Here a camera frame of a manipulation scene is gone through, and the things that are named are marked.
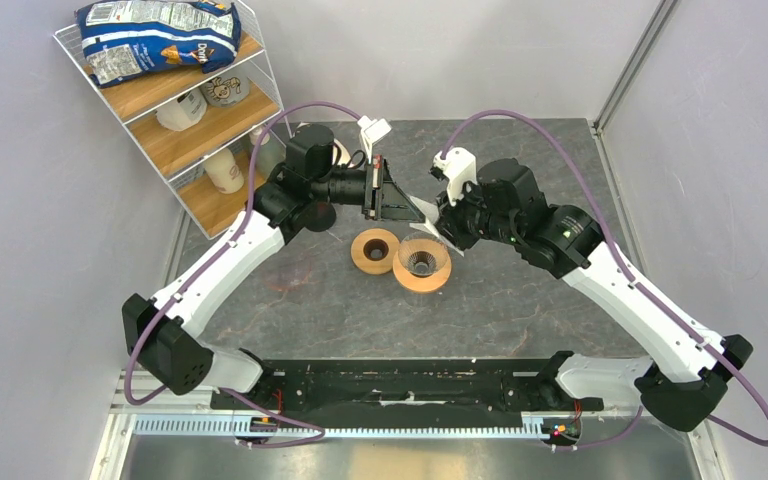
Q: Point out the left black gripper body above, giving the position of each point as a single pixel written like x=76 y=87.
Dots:
x=373 y=180

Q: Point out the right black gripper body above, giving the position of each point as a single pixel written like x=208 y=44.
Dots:
x=469 y=219

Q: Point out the white paper coffee filter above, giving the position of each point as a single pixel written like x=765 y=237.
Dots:
x=428 y=225

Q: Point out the clear glass dripper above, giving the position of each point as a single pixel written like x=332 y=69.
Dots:
x=422 y=255

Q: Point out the wooden ring stand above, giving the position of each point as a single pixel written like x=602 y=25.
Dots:
x=373 y=251
x=421 y=285

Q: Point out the orange white filter box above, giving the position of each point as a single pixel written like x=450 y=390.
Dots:
x=338 y=151

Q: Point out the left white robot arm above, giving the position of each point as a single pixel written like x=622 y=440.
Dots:
x=163 y=332

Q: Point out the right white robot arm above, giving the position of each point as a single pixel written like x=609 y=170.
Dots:
x=682 y=377

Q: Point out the red black dripper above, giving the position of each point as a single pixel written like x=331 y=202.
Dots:
x=321 y=217

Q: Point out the grey green bottle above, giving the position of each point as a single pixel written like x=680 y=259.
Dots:
x=271 y=151

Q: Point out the cream white bottle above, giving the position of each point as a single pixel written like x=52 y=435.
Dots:
x=224 y=171

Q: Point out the white plastic jug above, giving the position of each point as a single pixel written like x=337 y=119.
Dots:
x=182 y=113

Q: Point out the blue Doritos chip bag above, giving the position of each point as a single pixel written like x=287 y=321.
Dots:
x=124 y=40

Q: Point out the white wire wooden shelf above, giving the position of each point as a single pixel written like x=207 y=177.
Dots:
x=178 y=157

